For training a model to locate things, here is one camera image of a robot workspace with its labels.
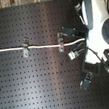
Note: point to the metal cable clip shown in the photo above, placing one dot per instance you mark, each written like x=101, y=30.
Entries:
x=25, y=47
x=61, y=43

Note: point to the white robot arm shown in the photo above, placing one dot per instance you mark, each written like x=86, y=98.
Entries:
x=95, y=17

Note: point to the right metal cable clip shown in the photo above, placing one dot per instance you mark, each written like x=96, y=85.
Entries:
x=61, y=43

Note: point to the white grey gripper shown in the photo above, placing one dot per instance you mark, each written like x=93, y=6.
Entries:
x=80, y=34

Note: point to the left metal cable clip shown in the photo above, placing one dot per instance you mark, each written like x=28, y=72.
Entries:
x=25, y=47

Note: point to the grey connector block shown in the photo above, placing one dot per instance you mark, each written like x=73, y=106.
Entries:
x=86, y=81

